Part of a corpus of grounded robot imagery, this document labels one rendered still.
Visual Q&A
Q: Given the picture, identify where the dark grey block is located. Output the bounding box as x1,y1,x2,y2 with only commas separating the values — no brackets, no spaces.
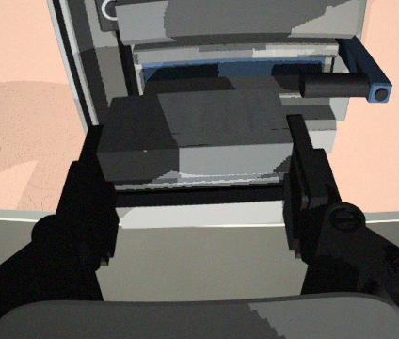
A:
96,89,294,229

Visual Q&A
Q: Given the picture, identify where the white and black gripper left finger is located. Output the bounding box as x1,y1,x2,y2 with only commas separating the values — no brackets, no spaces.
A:
0,124,120,319

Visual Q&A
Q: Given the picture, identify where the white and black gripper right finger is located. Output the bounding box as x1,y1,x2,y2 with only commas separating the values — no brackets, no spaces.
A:
282,114,399,306

